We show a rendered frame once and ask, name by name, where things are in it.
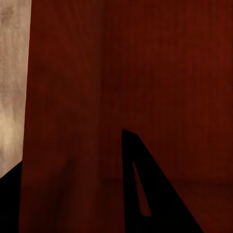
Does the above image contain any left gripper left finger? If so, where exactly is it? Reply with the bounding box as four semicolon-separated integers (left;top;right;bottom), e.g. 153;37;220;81
0;161;22;233

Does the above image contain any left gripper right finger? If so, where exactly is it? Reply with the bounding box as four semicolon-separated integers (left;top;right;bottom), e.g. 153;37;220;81
122;130;204;233

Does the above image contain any storage box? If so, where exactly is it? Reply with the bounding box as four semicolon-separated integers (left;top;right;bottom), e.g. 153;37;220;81
18;0;233;233

